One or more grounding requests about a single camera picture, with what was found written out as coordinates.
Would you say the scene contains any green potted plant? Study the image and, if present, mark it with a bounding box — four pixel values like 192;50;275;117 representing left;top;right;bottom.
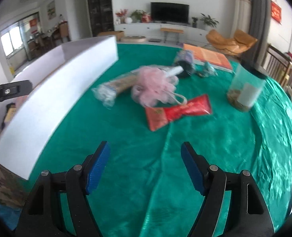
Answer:
200;13;219;31

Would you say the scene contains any blue yellow bag roll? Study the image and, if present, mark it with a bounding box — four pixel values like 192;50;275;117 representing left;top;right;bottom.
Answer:
166;50;195;78

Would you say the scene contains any yellow tissue pack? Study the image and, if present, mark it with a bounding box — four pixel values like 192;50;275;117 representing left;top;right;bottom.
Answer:
2;103;16;129

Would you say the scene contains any blue patterned sachet pouch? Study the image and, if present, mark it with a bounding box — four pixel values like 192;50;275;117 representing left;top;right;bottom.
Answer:
198;62;218;78

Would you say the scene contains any grey curtain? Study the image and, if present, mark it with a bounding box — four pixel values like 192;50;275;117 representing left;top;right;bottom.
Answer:
245;0;271;65

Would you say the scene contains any orange book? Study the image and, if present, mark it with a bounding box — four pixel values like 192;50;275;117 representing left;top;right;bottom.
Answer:
183;44;233;73

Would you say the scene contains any cardboard box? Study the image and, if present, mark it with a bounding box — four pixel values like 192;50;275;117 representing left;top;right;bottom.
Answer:
97;31;125;41

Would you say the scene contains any dark bookshelf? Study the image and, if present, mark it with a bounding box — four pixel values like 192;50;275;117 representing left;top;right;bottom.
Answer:
87;0;114;36

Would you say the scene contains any pink mesh bath pouf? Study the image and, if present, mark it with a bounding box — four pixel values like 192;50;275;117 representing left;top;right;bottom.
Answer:
131;65;187;108

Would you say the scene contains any round cat scratcher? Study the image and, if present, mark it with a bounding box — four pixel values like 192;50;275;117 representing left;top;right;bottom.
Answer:
121;36;147;43

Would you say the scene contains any clear jar black lid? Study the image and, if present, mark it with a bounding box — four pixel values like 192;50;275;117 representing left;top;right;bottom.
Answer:
227;60;268;112

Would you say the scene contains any small wooden bench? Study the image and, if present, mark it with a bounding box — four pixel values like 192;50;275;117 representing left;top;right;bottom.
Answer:
160;27;185;44

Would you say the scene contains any black television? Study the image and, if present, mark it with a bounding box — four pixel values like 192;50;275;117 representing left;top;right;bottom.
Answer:
151;2;189;24

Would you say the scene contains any cotton swab bag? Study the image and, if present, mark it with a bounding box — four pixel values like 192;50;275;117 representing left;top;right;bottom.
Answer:
91;71;138;108

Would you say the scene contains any small dark potted plant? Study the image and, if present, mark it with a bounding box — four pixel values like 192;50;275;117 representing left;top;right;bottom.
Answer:
192;17;198;28

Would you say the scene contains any white foam box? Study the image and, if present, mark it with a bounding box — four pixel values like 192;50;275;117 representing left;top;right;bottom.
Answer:
0;36;118;180

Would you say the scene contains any red foil packet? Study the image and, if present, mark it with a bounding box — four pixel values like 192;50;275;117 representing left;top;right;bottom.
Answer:
145;94;212;132

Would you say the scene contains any green satin tablecloth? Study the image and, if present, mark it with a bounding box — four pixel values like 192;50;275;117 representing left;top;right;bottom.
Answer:
24;43;292;237

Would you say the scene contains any red wall hanging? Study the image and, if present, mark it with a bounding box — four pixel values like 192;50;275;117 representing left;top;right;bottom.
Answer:
271;1;282;25

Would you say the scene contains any white tv cabinet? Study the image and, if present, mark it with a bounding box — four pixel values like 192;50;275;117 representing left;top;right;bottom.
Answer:
114;23;208;46

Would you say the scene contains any leafy plant red pot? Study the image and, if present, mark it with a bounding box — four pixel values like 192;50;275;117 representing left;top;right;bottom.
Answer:
131;10;151;23

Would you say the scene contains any orange rocking chair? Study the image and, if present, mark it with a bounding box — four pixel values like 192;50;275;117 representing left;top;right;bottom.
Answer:
206;29;258;56

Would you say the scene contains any red flower vase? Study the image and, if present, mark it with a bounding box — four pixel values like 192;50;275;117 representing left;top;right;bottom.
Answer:
115;9;128;24

